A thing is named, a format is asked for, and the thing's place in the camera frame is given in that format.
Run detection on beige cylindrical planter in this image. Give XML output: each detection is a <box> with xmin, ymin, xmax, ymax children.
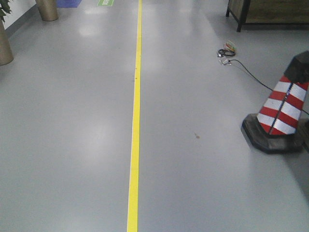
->
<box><xmin>0</xmin><ymin>21</ymin><xmax>14</xmax><ymax>66</ymax></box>

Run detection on red white traffic cone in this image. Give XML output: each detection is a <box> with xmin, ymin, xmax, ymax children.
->
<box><xmin>242</xmin><ymin>51</ymin><xmax>309</xmax><ymax>154</ymax></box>

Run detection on dark wooden bench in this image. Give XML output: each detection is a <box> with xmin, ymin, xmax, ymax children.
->
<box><xmin>225</xmin><ymin>0</ymin><xmax>309</xmax><ymax>32</ymax></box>

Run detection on black floor cable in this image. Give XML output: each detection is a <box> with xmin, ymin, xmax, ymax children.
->
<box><xmin>217</xmin><ymin>40</ymin><xmax>309</xmax><ymax>116</ymax></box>

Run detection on green floor safety sign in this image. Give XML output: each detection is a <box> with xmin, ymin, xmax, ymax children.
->
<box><xmin>97</xmin><ymin>0</ymin><xmax>114</xmax><ymax>6</ymax></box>

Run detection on green potted plant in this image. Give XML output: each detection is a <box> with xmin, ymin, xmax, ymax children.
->
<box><xmin>0</xmin><ymin>0</ymin><xmax>12</xmax><ymax>22</ymax></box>

